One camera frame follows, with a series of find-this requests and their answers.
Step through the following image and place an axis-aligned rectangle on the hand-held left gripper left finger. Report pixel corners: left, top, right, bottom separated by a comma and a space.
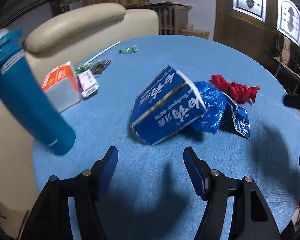
21, 146, 119, 240

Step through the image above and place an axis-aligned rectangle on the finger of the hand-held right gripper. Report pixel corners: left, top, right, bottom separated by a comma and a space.
283, 94, 300, 110

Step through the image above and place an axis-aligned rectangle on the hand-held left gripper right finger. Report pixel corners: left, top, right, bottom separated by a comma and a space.
183, 147, 282, 240

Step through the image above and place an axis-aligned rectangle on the blue snack wrapper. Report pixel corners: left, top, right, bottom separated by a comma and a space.
225, 96, 251, 140

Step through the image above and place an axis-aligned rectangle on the blue toothpaste box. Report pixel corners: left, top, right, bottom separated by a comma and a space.
129, 65, 207, 145

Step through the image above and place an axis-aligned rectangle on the red plastic bag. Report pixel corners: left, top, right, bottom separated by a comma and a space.
211, 74, 261, 104

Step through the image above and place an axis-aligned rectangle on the blue foil bag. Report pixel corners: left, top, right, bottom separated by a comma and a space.
187, 81, 227, 133

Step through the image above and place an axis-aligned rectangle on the metal chair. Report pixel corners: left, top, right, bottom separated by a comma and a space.
274, 34, 300, 95

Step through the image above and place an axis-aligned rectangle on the white and pink box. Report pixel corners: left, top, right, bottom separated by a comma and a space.
77, 69, 99, 98

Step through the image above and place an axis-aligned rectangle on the orange and grey box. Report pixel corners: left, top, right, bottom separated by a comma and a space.
41, 61, 82, 113

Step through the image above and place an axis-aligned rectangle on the wooden stained-glass door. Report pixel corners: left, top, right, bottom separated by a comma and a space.
212, 0, 300, 70

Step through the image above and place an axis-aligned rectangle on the blue thermos bottle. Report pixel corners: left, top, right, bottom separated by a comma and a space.
0, 28, 76, 156

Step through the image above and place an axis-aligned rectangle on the dark snack packet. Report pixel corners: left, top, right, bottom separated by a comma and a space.
91, 59, 112, 77

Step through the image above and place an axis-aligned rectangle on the green candy wrapper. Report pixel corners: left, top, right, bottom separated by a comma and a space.
118, 45, 138, 54
74, 64, 92, 74

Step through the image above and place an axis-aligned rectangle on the long white stick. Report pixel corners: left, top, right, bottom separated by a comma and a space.
85, 41, 122, 65

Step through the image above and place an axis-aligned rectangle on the brown cardboard box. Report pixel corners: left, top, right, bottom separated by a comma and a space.
181, 28, 210, 40

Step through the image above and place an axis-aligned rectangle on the blue round tablecloth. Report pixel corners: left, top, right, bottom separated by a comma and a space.
31, 35, 300, 240

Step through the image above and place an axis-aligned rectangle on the cream leather sofa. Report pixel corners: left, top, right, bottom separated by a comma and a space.
0, 2, 159, 233

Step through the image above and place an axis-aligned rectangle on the grey wooden baby crib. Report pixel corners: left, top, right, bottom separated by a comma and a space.
125, 2, 188, 35

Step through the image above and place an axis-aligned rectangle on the wooden display cabinet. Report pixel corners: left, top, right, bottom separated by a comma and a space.
49, 0, 70, 18

